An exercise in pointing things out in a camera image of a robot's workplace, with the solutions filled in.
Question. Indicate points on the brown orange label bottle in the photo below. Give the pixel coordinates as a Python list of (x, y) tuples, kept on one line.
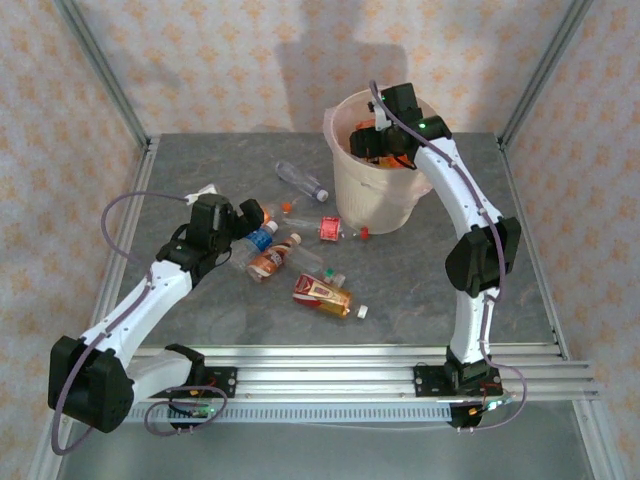
[(267, 261)]

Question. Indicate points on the clear bottle green cap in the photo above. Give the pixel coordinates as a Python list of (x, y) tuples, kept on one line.
[(307, 257)]

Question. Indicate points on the red yellow label bottle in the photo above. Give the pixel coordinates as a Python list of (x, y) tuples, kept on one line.
[(320, 295)]

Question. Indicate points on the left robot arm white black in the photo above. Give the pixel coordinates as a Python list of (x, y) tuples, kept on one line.
[(130, 312)]

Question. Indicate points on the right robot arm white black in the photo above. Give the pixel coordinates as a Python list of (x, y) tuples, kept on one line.
[(450, 185)]

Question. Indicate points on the white bin with plastic liner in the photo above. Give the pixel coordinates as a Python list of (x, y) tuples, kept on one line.
[(342, 135)]

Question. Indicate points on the cream plastic bin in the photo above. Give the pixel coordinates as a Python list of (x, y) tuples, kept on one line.
[(370, 205)]

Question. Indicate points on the small blue-label bottle white cap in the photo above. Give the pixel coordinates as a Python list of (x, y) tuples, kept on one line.
[(257, 240)]

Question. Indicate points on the clear purple-tinted bottle white cap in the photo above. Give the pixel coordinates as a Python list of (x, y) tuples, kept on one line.
[(300, 180)]

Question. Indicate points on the clear bottle red label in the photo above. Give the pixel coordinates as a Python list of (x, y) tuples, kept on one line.
[(330, 228)]

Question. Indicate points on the small green circuit board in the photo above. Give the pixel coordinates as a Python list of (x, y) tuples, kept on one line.
[(492, 405), (200, 411)]

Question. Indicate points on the grey metal lower shelf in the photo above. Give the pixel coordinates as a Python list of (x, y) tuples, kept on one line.
[(320, 455)]

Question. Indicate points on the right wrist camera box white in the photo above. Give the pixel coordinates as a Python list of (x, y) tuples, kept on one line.
[(381, 119)]

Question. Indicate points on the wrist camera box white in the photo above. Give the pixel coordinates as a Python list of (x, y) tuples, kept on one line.
[(205, 191), (381, 119)]

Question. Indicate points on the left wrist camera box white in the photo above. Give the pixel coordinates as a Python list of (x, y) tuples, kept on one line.
[(205, 191)]

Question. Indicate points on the aluminium table side rail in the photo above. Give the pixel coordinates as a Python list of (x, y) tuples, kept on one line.
[(521, 200), (141, 170)]

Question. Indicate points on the slim aluminium table edge rail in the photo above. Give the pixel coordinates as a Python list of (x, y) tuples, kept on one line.
[(320, 351)]

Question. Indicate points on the aluminium frame post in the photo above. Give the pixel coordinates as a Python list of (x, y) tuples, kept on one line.
[(106, 70), (543, 70)]

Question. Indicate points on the wide aluminium mounting rail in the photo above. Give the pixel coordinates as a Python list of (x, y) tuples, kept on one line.
[(325, 385)]

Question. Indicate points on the aluminium frame leg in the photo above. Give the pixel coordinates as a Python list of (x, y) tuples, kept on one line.
[(597, 440), (42, 472)]

